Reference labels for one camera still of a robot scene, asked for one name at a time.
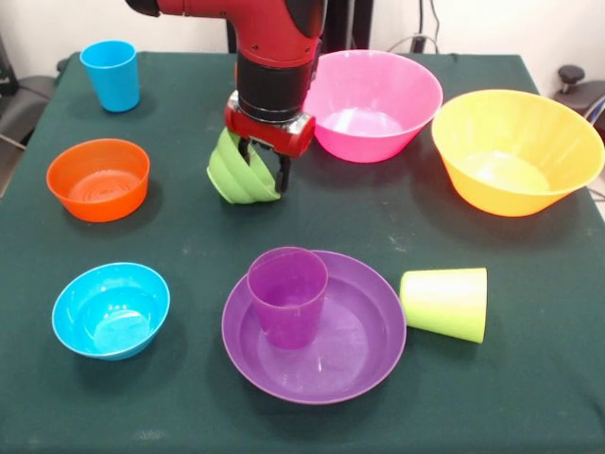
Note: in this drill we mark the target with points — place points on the grey chair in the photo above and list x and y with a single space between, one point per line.
23 113

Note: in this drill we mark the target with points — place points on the blue plastic bowl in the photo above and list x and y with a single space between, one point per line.
108 307

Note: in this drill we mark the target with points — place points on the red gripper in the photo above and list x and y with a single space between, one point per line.
264 132

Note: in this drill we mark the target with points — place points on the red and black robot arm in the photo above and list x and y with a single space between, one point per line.
274 61

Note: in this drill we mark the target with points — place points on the black chair armrest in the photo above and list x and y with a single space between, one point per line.
572 75

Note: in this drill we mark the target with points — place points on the purple plastic bowl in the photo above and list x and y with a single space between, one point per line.
359 359

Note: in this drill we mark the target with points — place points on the orange plastic bowl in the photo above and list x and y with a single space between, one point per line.
99 203

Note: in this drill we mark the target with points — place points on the pink plastic bowl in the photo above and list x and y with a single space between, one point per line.
378 137

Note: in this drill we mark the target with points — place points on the lime green plastic cup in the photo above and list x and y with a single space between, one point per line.
444 302

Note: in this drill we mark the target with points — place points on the yellow plastic bowl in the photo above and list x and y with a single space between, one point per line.
496 198

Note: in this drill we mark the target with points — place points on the blue plastic cup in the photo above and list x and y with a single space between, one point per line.
113 80

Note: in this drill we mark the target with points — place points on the green plastic bowl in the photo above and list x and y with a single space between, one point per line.
236 179

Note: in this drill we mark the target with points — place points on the black power plug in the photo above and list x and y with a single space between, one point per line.
418 43

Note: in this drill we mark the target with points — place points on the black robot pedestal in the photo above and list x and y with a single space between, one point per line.
350 23

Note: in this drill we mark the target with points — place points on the dark green tablecloth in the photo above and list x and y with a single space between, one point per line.
142 416

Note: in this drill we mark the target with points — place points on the purple plastic cup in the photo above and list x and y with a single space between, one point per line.
288 317

